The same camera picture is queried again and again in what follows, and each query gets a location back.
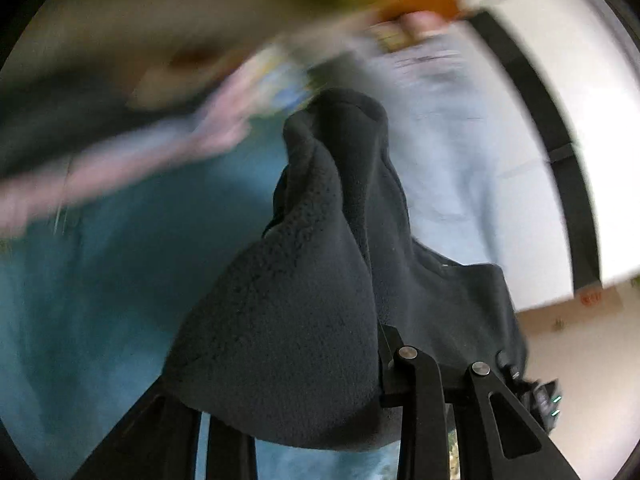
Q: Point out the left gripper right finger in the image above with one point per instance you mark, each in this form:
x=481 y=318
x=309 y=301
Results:
x=463 y=424

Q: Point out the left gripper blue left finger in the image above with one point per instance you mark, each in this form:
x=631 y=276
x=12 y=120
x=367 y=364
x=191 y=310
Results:
x=158 y=439

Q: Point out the black white fleece jacket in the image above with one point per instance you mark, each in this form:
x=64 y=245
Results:
x=284 y=347

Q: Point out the wooden door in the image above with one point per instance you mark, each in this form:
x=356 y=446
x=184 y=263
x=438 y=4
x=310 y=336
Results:
x=593 y=319

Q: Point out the teal floral bed sheet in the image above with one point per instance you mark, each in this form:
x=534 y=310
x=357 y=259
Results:
x=92 y=294

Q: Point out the grey floral duvet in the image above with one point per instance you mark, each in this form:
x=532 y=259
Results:
x=440 y=145

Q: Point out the white black wardrobe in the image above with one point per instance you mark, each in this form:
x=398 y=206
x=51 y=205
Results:
x=561 y=78

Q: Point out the pink pillow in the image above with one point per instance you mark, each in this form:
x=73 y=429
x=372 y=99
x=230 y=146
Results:
x=423 y=25

